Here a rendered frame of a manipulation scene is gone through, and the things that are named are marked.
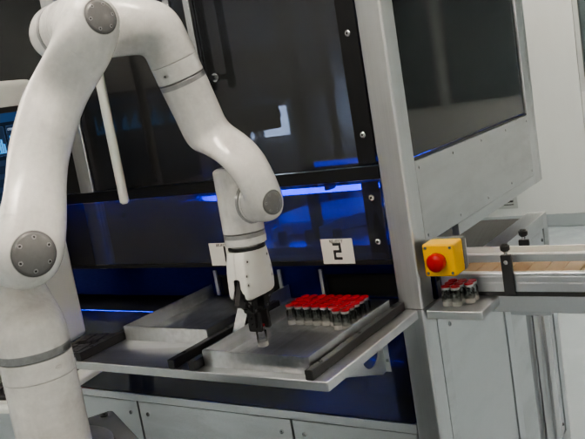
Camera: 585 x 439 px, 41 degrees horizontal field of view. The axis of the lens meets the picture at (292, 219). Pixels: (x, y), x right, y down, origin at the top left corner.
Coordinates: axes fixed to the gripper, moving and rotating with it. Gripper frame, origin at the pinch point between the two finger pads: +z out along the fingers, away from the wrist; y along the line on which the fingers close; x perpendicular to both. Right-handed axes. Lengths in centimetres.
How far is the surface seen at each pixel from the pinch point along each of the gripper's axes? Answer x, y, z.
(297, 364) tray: 12.8, 7.1, 6.1
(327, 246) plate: -0.1, -30.1, -7.8
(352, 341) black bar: 17.6, -5.8, 6.0
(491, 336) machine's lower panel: 21, -70, 28
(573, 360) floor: 0, -220, 93
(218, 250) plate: -33.1, -29.9, -7.5
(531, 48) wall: -82, -489, -49
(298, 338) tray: 1.6, -10.1, 7.6
